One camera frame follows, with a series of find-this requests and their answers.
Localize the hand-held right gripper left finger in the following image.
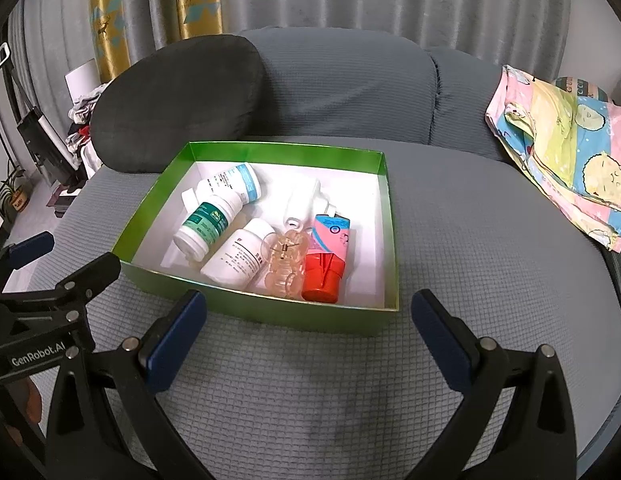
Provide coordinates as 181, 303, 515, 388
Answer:
43, 290, 207, 480

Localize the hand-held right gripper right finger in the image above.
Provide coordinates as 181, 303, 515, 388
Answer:
411, 289, 576, 480

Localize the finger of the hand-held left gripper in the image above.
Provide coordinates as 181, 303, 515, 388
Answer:
0, 232, 55, 291
0, 252, 121, 321

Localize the large white pill bottle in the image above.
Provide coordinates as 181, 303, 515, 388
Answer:
200, 217, 276, 290

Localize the green label white bottle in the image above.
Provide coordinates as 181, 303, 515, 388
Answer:
173, 194, 244, 260

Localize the green cardboard box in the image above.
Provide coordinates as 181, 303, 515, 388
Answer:
119, 141, 400, 338

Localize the clear plastic bottle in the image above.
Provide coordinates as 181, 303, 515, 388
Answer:
260, 227, 311, 300

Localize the orange cardboard packet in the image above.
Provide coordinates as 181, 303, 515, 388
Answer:
301, 214, 352, 305

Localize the white spray bottle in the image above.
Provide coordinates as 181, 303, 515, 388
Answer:
283, 179, 339, 233

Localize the person's left hand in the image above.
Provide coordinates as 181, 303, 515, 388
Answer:
4, 375, 44, 441

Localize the potted plant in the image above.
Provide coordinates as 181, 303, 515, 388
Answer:
0, 167, 31, 221

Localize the black appliance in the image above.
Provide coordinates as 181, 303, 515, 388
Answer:
16, 112, 76, 186

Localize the pile of clothes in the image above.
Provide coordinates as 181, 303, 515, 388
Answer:
65, 85, 108, 171

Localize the blue label white bottle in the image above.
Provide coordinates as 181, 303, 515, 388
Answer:
194, 162, 262, 207

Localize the white lamp shade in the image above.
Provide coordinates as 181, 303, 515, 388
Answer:
64, 59, 102, 101

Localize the dark grey cushion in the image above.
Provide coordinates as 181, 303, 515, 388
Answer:
90, 35, 265, 181

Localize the printed blanket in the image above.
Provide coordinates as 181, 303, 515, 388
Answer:
485, 64, 621, 253

